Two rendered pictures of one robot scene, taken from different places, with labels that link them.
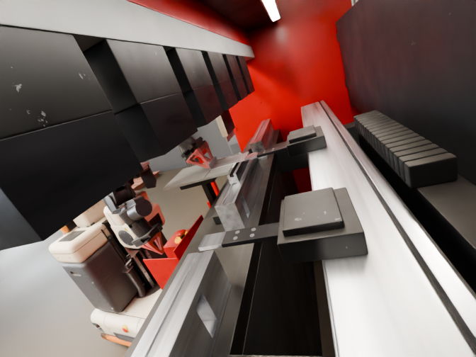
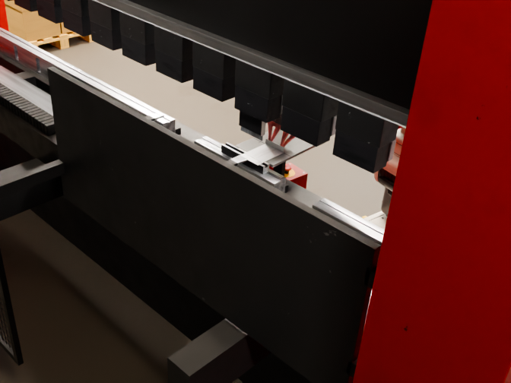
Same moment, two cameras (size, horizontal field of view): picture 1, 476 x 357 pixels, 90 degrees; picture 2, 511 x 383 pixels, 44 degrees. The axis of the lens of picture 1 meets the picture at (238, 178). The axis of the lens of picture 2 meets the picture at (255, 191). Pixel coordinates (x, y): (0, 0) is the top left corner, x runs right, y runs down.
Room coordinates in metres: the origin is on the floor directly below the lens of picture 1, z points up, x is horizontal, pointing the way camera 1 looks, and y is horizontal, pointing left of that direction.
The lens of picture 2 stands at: (1.48, -1.74, 2.04)
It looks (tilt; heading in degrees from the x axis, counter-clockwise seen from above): 33 degrees down; 111
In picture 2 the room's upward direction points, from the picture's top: 4 degrees clockwise
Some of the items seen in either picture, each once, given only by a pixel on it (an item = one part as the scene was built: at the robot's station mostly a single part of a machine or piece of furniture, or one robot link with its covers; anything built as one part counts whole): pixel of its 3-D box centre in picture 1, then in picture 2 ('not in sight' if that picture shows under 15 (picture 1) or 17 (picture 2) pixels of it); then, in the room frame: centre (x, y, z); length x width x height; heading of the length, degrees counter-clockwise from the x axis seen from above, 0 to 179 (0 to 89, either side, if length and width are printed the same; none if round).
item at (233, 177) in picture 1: (239, 166); (244, 157); (0.77, -0.02, 0.99); 0.20 x 0.03 x 0.03; 159
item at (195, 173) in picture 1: (202, 171); (279, 144); (0.85, 0.11, 1.00); 0.26 x 0.18 x 0.01; 69
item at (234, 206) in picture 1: (244, 185); (237, 169); (0.75, -0.01, 0.92); 0.39 x 0.06 x 0.10; 159
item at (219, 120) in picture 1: (226, 125); (252, 122); (0.80, -0.03, 1.13); 0.10 x 0.02 x 0.10; 159
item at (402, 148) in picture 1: (388, 137); not in sight; (0.46, -0.33, 1.02); 0.37 x 0.06 x 0.04; 159
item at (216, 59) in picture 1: (212, 84); (261, 87); (0.82, -0.04, 1.26); 0.15 x 0.09 x 0.17; 159
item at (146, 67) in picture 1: (143, 103); (177, 52); (0.45, 0.10, 1.26); 0.15 x 0.09 x 0.17; 159
